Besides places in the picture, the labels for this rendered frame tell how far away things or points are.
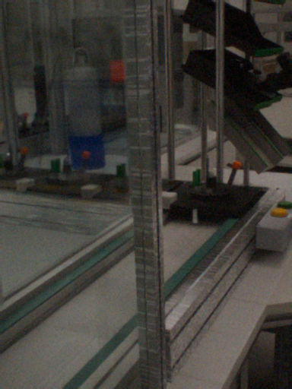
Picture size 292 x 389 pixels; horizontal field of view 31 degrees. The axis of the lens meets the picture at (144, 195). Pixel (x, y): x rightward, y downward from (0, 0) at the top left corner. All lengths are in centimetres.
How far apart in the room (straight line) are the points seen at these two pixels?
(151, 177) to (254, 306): 58
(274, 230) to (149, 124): 75
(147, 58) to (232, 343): 60
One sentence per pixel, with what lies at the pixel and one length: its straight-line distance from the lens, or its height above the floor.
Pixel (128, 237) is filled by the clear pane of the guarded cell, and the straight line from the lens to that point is 64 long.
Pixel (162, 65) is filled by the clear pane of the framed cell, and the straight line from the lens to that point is 264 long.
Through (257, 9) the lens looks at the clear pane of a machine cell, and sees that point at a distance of 579.
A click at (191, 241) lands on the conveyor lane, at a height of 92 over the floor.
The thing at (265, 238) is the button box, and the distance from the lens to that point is 135.
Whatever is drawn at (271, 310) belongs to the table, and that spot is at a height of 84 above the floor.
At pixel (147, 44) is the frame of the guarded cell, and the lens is 63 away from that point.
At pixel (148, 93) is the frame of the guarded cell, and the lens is 64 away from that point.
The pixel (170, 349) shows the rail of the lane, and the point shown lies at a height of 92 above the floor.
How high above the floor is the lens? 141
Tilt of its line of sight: 16 degrees down
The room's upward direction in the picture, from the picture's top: 2 degrees counter-clockwise
